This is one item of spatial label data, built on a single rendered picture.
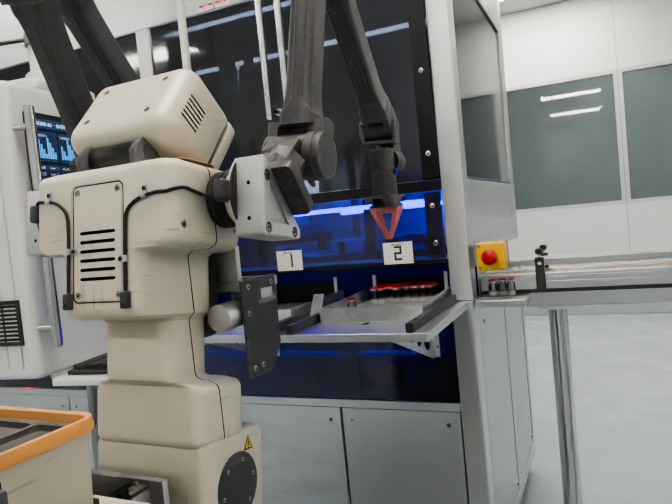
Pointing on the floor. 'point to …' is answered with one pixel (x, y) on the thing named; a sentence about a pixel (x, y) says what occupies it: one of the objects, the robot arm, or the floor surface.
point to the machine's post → (460, 249)
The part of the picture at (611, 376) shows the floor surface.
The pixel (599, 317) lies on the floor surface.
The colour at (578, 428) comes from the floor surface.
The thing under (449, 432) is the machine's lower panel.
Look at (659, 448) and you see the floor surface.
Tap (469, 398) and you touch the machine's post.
